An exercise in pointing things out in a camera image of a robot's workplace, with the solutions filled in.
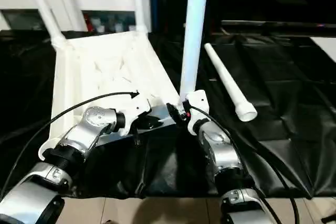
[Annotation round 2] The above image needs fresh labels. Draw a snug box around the white plastic table leg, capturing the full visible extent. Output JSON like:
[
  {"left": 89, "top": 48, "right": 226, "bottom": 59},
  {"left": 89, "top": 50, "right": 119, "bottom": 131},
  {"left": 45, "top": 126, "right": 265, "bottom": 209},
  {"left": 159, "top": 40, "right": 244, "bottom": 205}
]
[
  {"left": 179, "top": 0, "right": 211, "bottom": 104},
  {"left": 204, "top": 42, "right": 258, "bottom": 123},
  {"left": 131, "top": 0, "right": 149, "bottom": 36},
  {"left": 23, "top": 0, "right": 66, "bottom": 48}
]

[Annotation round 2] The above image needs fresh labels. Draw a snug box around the white plastic table top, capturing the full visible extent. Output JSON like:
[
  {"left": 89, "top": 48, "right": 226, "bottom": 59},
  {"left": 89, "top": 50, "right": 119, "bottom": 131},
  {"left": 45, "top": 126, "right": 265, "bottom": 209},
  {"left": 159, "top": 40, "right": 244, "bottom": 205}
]
[{"left": 38, "top": 30, "right": 186, "bottom": 161}]

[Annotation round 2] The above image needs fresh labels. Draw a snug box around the black cloth mat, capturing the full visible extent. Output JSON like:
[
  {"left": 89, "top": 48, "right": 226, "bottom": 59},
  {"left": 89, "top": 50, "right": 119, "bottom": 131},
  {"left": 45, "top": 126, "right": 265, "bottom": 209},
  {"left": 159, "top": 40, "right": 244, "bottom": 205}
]
[{"left": 0, "top": 28, "right": 336, "bottom": 200}]

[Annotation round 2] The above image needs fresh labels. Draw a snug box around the white flat board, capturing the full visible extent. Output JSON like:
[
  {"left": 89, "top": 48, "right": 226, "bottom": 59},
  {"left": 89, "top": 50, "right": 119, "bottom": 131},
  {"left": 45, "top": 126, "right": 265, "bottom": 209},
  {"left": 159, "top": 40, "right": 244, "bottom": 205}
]
[{"left": 309, "top": 36, "right": 336, "bottom": 63}]

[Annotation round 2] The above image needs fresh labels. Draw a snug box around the black floor stand base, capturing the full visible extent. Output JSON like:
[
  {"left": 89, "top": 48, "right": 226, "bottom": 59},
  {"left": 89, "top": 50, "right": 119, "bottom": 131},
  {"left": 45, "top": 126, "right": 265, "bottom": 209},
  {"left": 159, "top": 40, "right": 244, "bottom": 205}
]
[{"left": 321, "top": 212, "right": 336, "bottom": 223}]

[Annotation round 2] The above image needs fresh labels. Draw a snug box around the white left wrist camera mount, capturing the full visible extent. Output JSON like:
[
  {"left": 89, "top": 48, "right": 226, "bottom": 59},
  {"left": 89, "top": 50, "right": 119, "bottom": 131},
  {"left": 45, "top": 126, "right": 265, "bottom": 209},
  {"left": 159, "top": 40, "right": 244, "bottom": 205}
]
[{"left": 119, "top": 92, "right": 152, "bottom": 135}]

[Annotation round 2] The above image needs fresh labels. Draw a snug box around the dark metal rail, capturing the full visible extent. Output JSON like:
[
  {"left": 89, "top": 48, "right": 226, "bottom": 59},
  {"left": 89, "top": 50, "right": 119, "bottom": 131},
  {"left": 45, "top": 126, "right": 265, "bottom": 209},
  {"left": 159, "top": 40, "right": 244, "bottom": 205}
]
[{"left": 221, "top": 20, "right": 336, "bottom": 31}]

